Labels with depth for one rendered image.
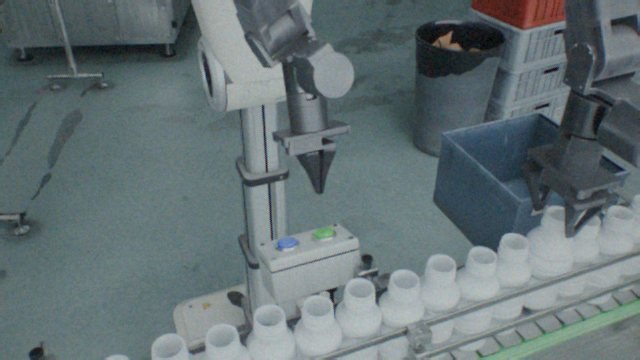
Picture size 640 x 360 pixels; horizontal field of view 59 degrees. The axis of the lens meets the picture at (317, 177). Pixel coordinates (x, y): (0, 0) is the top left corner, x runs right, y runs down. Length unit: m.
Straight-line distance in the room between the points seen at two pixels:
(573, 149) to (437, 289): 0.24
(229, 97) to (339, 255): 0.45
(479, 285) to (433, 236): 1.83
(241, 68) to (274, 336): 0.59
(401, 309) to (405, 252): 1.78
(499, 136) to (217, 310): 1.04
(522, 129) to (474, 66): 1.27
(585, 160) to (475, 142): 0.81
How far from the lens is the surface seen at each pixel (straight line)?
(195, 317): 1.93
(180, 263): 2.51
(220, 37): 1.10
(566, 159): 0.77
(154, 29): 4.34
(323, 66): 0.72
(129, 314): 2.36
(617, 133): 0.71
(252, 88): 1.15
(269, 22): 0.75
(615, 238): 0.94
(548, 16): 3.22
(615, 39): 0.71
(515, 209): 1.30
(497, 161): 1.65
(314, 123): 0.80
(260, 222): 1.39
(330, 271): 0.85
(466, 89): 2.93
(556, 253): 0.85
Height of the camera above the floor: 1.68
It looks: 35 degrees down
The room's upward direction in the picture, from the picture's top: straight up
